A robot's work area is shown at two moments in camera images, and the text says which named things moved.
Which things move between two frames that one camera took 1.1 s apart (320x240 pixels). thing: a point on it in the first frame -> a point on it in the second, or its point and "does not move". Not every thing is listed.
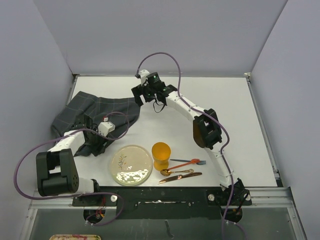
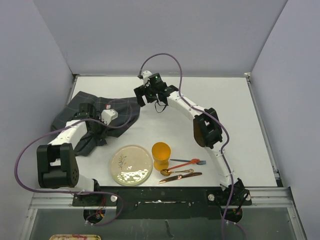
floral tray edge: x=75 y=237 does not move
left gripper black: x=100 y=147 -> x=100 y=136
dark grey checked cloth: x=101 y=119 does not move
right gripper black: x=137 y=91 does not move
